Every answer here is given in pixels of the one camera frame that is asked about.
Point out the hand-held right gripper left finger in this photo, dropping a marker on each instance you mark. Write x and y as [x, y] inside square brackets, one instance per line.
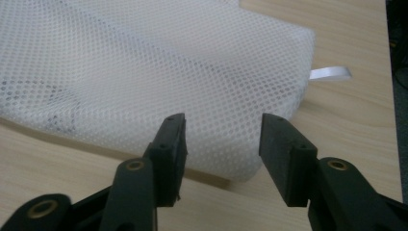
[170, 154]

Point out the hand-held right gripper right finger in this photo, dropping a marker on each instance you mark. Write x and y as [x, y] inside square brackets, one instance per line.
[282, 160]

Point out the white mesh laundry bag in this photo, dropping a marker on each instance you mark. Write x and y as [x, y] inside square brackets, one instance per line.
[128, 64]

